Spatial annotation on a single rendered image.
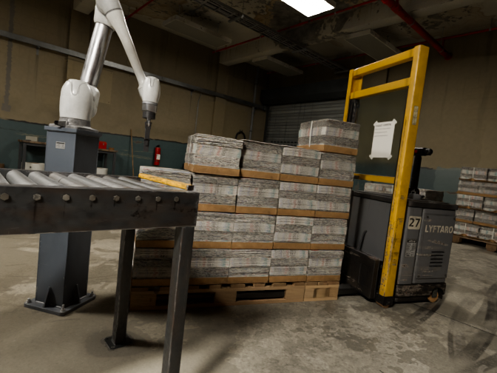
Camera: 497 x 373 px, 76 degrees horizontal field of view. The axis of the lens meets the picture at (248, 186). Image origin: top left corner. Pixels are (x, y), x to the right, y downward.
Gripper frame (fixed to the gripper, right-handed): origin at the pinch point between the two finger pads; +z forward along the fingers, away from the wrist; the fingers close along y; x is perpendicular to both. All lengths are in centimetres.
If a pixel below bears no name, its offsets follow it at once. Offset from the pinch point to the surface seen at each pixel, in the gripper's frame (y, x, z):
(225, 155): -20.3, -44.8, 0.6
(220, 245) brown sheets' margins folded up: -19, -48, 56
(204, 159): -20.2, -32.4, 4.3
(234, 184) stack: -19, -53, 18
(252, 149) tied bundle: -17, -63, -6
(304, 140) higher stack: 9, -115, -18
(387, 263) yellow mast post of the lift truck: -37, -167, 63
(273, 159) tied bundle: -17, -78, -1
